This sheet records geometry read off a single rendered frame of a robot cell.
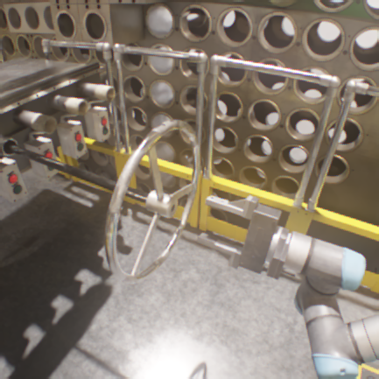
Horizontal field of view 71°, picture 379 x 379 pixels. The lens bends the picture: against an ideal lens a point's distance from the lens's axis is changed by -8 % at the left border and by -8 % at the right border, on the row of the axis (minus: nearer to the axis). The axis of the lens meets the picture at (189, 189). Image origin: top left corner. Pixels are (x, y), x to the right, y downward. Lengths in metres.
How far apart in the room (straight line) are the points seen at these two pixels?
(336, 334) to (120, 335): 1.04
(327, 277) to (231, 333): 0.91
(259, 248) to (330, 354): 0.23
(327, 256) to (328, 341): 0.15
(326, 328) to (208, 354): 0.85
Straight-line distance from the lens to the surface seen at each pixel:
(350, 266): 0.59
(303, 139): 2.19
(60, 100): 1.28
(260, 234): 0.58
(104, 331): 1.47
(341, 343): 0.60
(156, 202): 0.65
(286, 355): 1.45
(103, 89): 1.33
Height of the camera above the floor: 1.30
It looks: 38 degrees down
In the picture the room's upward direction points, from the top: 1 degrees clockwise
